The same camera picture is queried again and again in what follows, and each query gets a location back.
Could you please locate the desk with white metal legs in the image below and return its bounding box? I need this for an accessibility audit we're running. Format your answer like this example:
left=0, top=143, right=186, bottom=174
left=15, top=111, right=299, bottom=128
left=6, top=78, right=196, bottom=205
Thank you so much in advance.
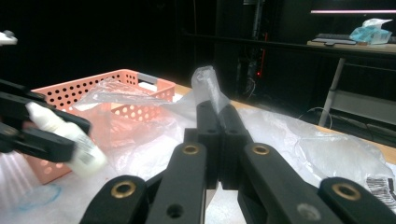
left=306, top=40, right=396, bottom=127

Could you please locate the blue tissue pack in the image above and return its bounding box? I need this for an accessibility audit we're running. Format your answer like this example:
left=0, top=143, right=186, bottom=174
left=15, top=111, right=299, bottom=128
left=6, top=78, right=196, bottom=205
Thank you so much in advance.
left=349, top=18, right=393, bottom=46

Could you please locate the pink light strip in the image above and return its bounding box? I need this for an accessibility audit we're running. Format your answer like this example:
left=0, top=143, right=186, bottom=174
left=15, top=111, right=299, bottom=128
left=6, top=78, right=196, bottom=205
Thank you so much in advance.
left=310, top=8, right=396, bottom=15

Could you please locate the clear plastic bag yellow smiley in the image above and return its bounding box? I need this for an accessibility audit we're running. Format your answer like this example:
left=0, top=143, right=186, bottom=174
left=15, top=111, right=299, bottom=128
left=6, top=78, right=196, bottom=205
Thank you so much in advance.
left=70, top=64, right=396, bottom=206

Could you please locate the pink perforated plastic basket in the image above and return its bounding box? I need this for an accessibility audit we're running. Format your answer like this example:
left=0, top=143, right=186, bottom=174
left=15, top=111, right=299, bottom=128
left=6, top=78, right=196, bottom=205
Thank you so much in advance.
left=22, top=68, right=177, bottom=185

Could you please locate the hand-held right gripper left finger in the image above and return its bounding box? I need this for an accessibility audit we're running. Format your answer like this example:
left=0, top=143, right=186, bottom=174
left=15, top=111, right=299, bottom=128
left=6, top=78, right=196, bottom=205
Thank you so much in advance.
left=184, top=100, right=223, bottom=190

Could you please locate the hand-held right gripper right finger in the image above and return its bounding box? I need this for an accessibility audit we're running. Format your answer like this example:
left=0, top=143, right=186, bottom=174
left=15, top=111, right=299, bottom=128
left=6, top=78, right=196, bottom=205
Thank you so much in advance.
left=219, top=104, right=253, bottom=191

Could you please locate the small white dropper bottle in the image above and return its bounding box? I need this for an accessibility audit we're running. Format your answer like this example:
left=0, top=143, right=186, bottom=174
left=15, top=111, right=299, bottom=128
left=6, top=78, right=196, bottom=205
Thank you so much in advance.
left=25, top=102, right=108, bottom=175

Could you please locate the dark keyboard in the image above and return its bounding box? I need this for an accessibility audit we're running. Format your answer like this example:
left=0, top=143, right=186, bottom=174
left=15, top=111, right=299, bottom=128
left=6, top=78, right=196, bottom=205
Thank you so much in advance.
left=311, top=33, right=358, bottom=46

